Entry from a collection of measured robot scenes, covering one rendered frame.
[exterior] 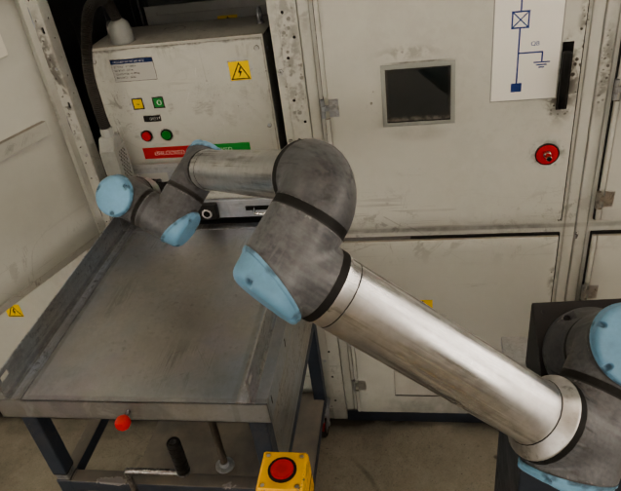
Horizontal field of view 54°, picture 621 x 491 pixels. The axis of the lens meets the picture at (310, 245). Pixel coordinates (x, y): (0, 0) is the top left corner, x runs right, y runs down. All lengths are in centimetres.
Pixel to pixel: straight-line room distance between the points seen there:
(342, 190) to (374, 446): 153
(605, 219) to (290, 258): 117
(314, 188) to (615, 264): 124
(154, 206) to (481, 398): 78
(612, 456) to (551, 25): 93
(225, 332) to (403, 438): 100
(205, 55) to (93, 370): 84
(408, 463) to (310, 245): 149
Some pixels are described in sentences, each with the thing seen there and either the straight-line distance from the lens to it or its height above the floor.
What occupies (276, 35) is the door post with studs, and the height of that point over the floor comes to 140.
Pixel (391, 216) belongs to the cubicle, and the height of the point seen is 88.
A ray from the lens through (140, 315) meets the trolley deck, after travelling 160.
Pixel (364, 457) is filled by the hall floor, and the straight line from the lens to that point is 224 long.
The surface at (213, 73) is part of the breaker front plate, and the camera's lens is 170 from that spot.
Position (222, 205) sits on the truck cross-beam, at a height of 91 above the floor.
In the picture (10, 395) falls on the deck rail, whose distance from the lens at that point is 153.
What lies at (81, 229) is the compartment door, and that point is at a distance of 197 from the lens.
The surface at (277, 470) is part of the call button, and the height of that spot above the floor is 91.
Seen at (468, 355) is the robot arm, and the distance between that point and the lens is 94.
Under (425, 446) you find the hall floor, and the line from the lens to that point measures 226.
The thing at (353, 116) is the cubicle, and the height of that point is 118.
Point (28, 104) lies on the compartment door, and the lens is 182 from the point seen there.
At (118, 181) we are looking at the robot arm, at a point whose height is 123.
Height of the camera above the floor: 178
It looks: 33 degrees down
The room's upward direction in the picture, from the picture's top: 8 degrees counter-clockwise
